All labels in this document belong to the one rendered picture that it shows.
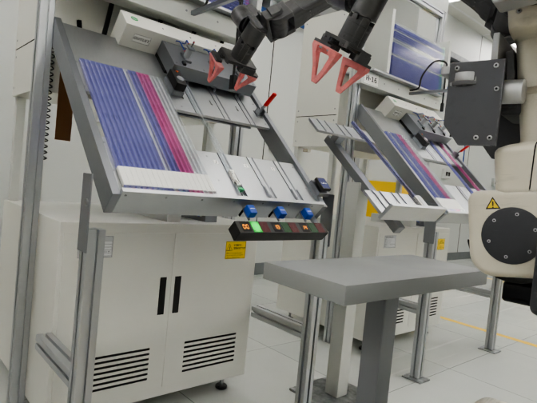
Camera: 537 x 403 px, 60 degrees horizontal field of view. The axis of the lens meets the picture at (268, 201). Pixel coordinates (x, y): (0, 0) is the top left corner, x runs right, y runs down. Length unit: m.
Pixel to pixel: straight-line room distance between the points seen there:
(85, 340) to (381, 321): 0.68
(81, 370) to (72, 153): 2.10
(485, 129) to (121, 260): 1.02
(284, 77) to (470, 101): 3.16
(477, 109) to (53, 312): 1.15
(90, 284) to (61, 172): 2.03
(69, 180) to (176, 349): 1.72
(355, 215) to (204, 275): 0.58
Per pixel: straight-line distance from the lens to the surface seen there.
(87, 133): 1.22
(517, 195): 0.96
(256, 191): 1.33
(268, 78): 3.93
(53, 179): 3.07
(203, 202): 1.18
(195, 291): 1.59
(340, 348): 1.82
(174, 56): 1.60
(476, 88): 0.98
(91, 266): 1.08
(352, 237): 1.73
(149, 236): 1.47
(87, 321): 1.11
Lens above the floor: 0.78
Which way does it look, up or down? 2 degrees down
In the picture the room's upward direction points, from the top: 6 degrees clockwise
